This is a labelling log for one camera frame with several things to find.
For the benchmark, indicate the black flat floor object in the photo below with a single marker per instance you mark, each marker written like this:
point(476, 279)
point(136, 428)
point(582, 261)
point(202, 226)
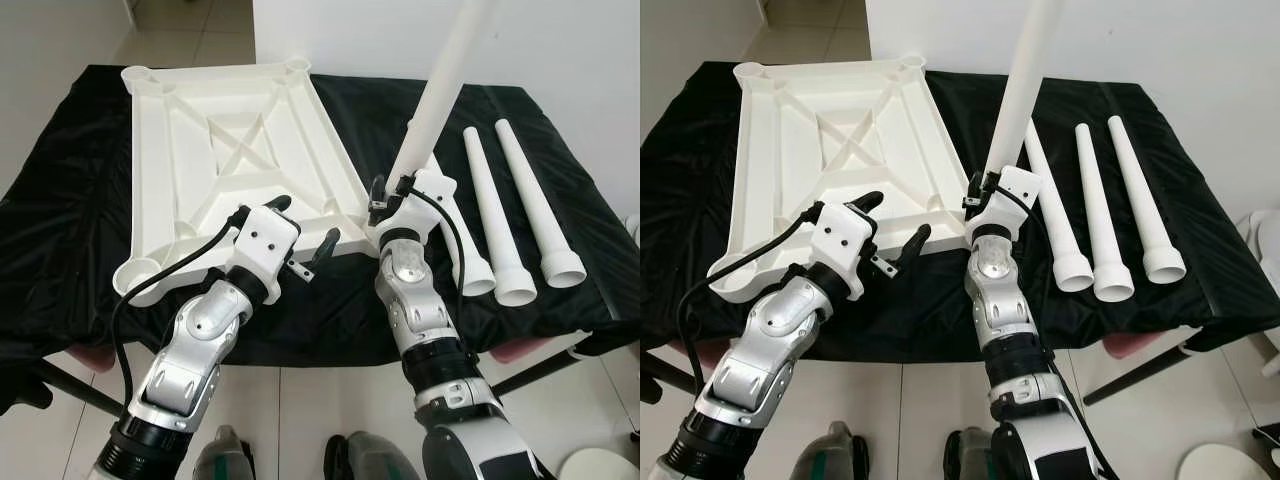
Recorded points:
point(1268, 435)

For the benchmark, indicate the grey robot foot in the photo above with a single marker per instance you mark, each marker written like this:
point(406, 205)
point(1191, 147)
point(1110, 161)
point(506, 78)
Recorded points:
point(370, 462)
point(225, 458)
point(830, 455)
point(968, 460)

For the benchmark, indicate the white plastic children table top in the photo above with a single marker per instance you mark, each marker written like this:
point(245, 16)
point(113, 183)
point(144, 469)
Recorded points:
point(170, 150)
point(790, 150)

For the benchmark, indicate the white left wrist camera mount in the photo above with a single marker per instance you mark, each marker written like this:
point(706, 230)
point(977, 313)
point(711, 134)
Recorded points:
point(845, 235)
point(265, 235)

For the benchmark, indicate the white round stool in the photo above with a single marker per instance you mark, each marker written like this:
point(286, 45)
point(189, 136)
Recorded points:
point(600, 466)
point(1230, 464)

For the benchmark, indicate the white rounded plastic object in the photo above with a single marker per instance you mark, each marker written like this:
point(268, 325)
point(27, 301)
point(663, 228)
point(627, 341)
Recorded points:
point(1262, 290)

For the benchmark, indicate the grey robot left foot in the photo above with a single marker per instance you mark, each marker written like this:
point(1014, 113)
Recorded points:
point(225, 458)
point(830, 455)

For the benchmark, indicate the grey robot right foot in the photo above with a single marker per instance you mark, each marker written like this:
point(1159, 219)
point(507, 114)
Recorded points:
point(968, 460)
point(370, 462)

